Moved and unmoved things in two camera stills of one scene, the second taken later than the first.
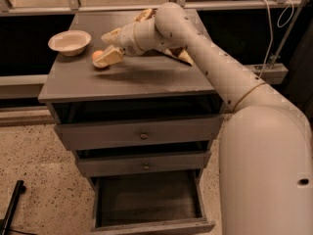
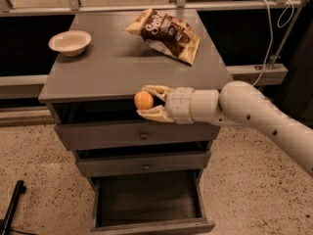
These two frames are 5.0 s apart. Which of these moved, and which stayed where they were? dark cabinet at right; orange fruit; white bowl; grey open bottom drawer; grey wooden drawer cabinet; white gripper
Moved: orange fruit; white gripper
Stayed: white bowl; grey wooden drawer cabinet; dark cabinet at right; grey open bottom drawer
